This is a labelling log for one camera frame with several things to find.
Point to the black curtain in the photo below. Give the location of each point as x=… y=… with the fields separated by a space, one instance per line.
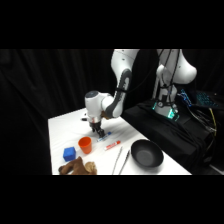
x=36 y=100

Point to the blue cube block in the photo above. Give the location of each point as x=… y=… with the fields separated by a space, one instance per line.
x=69 y=153

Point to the brass coloured wrist connector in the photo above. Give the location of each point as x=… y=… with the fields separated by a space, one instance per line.
x=105 y=115

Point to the black bowl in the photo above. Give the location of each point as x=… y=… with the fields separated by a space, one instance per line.
x=147 y=154

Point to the orange plastic cup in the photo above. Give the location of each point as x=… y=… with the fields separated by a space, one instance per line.
x=85 y=145

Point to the red pen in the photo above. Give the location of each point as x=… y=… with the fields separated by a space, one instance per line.
x=112 y=145

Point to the brown plush toy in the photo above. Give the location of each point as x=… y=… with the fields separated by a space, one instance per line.
x=76 y=167

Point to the metal tongs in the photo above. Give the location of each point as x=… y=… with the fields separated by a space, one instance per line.
x=117 y=160

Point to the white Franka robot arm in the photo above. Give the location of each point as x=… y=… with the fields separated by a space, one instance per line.
x=121 y=76

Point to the blue backlit keyboard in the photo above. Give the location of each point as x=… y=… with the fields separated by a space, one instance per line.
x=206 y=99

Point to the black cloth covered stand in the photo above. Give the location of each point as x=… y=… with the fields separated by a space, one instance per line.
x=173 y=136

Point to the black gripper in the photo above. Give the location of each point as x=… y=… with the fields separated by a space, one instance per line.
x=96 y=124

